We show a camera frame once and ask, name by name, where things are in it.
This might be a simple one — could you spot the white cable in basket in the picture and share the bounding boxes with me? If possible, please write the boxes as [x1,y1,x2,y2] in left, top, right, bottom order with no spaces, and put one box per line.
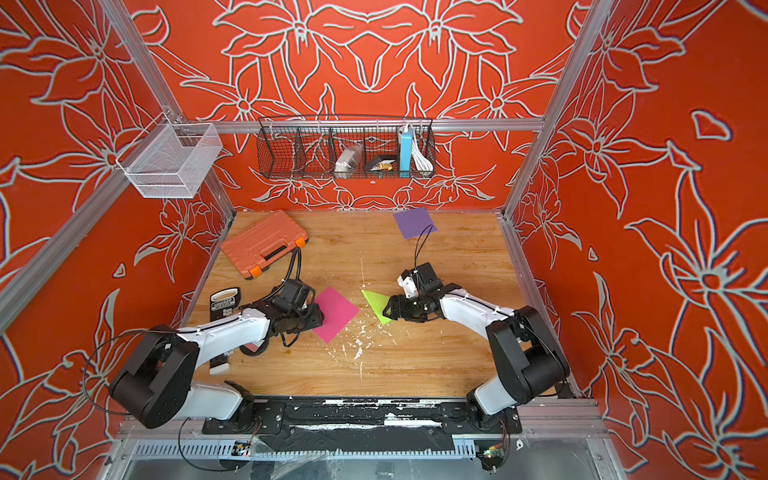
[410,139,434,176]

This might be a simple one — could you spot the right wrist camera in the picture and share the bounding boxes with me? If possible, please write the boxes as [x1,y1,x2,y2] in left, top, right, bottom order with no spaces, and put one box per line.
[397,262,443,299]

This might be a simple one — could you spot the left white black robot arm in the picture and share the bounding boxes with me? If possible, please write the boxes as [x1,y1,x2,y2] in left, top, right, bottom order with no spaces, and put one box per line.
[108,304,325,432]

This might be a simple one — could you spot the small black box in basket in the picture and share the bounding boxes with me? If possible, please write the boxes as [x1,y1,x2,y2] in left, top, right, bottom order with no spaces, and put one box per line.
[364,154,399,174]

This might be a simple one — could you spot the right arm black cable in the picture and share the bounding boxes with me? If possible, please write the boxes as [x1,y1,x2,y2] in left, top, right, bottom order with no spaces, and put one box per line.
[412,224,436,268]

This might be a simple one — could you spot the clear plastic bag in basket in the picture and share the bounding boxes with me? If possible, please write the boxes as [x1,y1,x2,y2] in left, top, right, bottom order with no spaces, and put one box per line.
[334,144,364,179]

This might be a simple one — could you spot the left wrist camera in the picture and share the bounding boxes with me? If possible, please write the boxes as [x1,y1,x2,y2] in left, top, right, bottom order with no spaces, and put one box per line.
[272,279,314,312]

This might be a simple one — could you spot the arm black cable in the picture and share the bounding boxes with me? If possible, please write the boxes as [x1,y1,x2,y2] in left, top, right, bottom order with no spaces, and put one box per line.
[281,248,302,287]
[412,224,436,268]

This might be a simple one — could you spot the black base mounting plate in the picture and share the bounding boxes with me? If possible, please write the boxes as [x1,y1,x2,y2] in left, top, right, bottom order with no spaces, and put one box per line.
[202,397,522,457]

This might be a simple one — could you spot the black wire wall basket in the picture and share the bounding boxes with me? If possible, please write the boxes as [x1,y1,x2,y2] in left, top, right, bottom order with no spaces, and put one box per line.
[256,115,437,180]

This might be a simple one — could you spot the orange plastic tool case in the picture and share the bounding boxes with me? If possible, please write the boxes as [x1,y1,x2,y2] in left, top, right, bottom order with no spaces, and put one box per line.
[221,210,309,279]

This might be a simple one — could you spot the clear acrylic wall bin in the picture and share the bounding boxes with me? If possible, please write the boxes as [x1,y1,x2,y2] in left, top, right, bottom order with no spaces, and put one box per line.
[117,123,222,199]

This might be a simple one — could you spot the purple square paper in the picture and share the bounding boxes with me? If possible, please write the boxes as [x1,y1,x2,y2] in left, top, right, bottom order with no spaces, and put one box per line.
[393,207,437,240]

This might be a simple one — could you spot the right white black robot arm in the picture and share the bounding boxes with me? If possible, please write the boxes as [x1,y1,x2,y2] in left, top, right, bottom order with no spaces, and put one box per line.
[383,284,570,428]

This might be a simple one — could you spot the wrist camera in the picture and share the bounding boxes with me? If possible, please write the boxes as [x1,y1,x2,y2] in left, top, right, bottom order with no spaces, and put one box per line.
[272,279,314,312]
[397,262,443,299]

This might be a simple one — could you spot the light blue box in basket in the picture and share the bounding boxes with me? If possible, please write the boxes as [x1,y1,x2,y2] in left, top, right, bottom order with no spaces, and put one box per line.
[398,126,413,178]

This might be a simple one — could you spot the magenta square paper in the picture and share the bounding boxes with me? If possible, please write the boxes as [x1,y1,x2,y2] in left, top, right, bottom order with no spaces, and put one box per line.
[314,287,359,345]

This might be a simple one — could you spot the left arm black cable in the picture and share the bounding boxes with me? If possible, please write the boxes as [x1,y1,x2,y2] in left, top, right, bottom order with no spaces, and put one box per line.
[281,248,302,287]

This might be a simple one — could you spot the lime green square paper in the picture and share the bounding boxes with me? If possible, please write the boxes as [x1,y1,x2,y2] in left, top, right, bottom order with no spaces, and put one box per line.
[362,290,391,325]

